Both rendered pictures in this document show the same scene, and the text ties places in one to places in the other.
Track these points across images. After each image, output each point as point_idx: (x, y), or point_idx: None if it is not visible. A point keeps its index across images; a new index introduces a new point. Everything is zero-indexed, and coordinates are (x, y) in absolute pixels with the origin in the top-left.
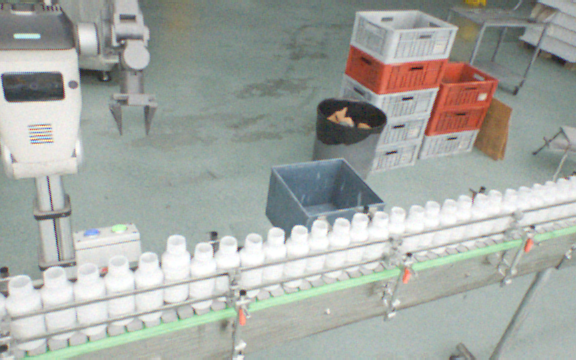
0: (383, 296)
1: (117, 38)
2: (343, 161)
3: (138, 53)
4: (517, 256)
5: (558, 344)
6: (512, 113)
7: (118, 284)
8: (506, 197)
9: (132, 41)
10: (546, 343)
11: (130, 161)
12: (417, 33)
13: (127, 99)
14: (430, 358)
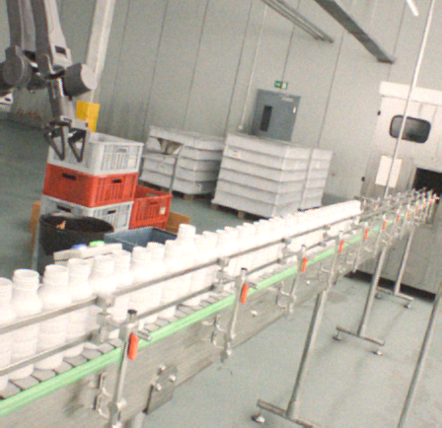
0: (277, 300)
1: (53, 66)
2: (154, 229)
3: (90, 75)
4: (334, 258)
5: (313, 385)
6: None
7: (161, 267)
8: (317, 214)
9: (84, 64)
10: (306, 387)
11: None
12: (116, 147)
13: (69, 122)
14: (239, 424)
